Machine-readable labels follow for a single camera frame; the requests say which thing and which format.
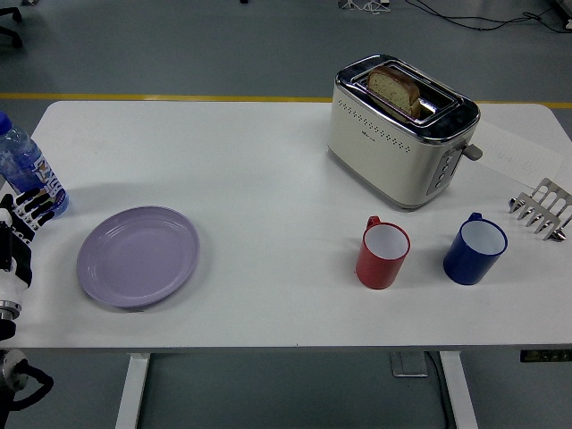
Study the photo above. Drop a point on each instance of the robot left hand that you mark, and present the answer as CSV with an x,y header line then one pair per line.
x,y
18,259

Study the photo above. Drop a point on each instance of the purple plate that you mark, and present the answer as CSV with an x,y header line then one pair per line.
x,y
138,257

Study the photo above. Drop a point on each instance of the grey floor socket plate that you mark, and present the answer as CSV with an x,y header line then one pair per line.
x,y
409,364

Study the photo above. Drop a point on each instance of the clear plastic water bottle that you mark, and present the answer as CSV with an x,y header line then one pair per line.
x,y
24,167

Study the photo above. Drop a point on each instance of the white table leg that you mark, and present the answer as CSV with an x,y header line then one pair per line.
x,y
458,393
132,393

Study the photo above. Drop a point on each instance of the black office chair base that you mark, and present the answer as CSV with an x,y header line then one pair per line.
x,y
10,27

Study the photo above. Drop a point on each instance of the red enamel mug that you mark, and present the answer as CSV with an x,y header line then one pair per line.
x,y
380,257

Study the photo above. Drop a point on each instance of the cream and chrome toaster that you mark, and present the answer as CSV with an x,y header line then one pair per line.
x,y
397,143

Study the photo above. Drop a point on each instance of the slice of brown bread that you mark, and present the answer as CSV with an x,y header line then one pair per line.
x,y
395,91

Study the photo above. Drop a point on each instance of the blue enamel mug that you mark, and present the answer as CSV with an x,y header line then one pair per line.
x,y
473,254

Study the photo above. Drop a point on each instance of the white paper sheet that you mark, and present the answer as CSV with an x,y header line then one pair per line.
x,y
520,156

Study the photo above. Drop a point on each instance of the silver metal toast rack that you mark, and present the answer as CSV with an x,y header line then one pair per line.
x,y
545,207

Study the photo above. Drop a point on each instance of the black table control panel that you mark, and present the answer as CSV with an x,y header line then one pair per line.
x,y
546,355

